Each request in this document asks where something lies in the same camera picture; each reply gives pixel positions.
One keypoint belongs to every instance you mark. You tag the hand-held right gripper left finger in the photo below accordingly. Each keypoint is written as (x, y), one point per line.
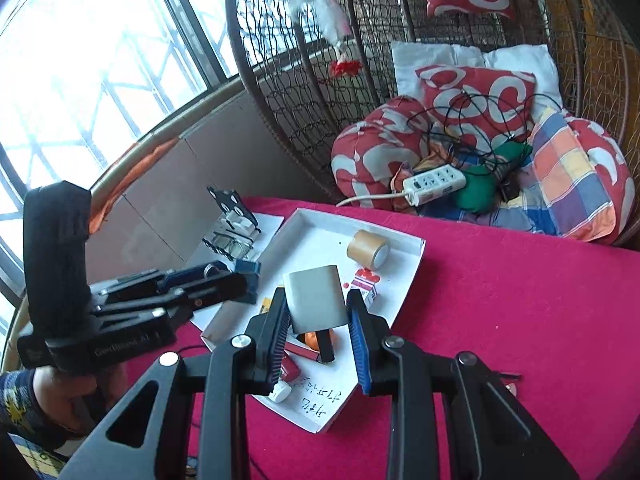
(280, 327)

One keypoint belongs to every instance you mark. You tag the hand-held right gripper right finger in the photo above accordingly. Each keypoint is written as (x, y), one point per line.
(357, 340)

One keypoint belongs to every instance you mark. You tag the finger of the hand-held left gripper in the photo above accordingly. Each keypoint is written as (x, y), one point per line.
(192, 273)
(220, 290)

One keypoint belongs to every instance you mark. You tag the yellow black lighter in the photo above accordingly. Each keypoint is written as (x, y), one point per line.
(326, 347)

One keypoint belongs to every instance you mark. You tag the small tangerine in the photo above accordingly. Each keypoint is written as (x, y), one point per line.
(311, 341)

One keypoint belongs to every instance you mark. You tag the red slim box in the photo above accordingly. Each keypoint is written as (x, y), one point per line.
(305, 353)

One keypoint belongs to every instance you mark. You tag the small white red box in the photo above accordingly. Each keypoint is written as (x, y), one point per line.
(367, 294)

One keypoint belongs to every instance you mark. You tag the red tube with white cap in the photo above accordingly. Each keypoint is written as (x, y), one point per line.
(289, 375)

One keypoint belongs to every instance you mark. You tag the brown tape roll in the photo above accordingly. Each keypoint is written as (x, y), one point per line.
(367, 250)

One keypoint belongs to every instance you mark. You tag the white cardboard tray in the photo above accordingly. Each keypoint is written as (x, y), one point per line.
(320, 240)

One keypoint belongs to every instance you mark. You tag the person's left forearm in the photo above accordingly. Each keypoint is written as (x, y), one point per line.
(20, 410)

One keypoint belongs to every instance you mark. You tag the person's left hand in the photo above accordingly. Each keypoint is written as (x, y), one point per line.
(65, 395)

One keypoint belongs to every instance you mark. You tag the black white cat glasses holder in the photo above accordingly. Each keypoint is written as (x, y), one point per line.
(235, 207)

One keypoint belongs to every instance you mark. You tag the white paper sheet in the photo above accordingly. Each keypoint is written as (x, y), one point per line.
(267, 227)

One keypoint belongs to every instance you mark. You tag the red tablecloth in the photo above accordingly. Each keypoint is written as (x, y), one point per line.
(500, 310)

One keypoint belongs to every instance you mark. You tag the small metal object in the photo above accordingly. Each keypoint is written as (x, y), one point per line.
(509, 386)

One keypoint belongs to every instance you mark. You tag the white power strip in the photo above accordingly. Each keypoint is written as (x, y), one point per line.
(435, 185)

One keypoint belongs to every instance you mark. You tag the wicker hanging chair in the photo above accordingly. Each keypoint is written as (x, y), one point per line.
(300, 125)

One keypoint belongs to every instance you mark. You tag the large red white pillow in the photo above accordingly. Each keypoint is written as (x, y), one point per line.
(370, 155)

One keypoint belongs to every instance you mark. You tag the blue checked cloth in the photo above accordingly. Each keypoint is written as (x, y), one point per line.
(500, 220)

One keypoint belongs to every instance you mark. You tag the green cloth pouch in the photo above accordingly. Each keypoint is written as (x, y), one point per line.
(480, 195)

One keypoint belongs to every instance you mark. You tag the window with metal grille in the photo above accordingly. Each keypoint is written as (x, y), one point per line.
(100, 50)

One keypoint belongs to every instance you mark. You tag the plaid cushion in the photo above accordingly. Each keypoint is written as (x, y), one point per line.
(575, 175)

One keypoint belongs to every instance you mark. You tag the square red white pillow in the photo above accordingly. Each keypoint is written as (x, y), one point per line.
(500, 100)

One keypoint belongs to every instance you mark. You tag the white feather hanging ornament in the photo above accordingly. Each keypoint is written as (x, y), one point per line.
(330, 15)

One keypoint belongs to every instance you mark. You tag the clear frame eyeglasses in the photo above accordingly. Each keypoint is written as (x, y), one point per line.
(230, 245)

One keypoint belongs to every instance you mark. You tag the curved bamboo rail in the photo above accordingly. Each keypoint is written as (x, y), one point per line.
(130, 152)

